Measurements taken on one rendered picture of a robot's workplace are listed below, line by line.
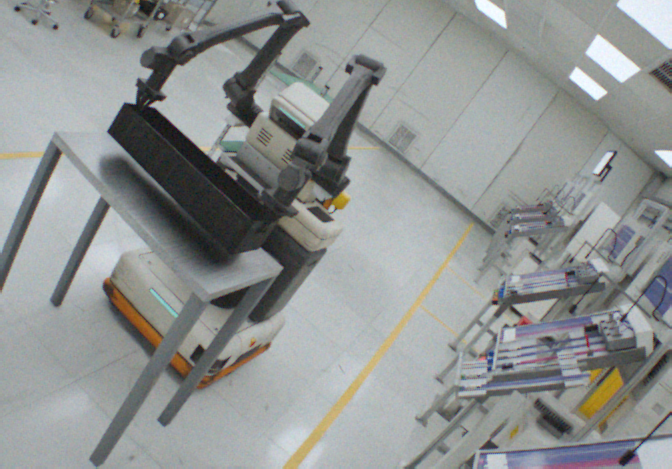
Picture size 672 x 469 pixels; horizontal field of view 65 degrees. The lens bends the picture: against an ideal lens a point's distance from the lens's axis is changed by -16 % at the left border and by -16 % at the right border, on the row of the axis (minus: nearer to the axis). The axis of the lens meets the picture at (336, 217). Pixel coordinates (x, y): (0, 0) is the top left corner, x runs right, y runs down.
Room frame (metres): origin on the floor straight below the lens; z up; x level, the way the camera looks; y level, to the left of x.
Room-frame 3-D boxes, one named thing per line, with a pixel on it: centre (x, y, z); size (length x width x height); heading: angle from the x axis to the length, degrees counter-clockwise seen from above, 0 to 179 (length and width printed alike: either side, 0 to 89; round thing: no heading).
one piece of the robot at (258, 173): (2.11, 0.32, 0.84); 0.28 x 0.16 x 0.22; 77
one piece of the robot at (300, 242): (2.48, 0.24, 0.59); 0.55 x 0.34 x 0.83; 77
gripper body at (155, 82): (1.73, 0.69, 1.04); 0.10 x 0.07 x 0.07; 77
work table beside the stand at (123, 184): (1.64, 0.43, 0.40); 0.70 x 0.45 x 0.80; 77
